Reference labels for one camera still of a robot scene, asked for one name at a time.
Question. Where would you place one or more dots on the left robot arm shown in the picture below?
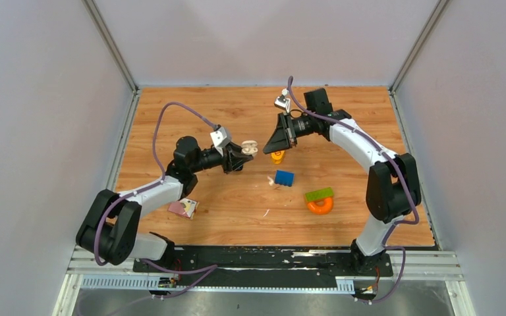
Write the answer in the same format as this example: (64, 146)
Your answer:
(110, 228)

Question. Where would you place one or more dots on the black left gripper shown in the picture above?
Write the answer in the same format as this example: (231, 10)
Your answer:
(233, 158)

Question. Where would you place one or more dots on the yellow toy sign block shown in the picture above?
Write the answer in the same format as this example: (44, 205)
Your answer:
(277, 157)

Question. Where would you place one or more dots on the aluminium frame rail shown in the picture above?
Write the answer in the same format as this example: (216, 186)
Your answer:
(413, 264)

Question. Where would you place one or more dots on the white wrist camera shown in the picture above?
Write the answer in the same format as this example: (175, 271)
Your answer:
(283, 102)
(220, 138)

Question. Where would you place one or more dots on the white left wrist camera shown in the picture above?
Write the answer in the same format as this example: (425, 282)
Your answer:
(220, 138)

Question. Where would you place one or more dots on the blue toy building block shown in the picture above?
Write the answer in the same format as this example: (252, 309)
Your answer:
(284, 178)

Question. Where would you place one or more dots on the green toy building plate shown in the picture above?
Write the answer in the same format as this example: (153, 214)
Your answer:
(318, 195)

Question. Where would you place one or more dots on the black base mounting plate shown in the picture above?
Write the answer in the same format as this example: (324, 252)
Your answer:
(268, 279)

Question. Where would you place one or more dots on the white earbud charging case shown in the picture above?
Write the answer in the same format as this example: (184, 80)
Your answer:
(249, 147)

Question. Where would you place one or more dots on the pink patterned card box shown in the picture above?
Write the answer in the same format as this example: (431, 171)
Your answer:
(184, 208)

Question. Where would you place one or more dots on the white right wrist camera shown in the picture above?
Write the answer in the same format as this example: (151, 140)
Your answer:
(283, 102)

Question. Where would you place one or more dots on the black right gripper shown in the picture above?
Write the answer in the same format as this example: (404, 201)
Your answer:
(281, 139)

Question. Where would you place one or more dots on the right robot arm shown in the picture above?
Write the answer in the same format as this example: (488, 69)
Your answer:
(393, 186)

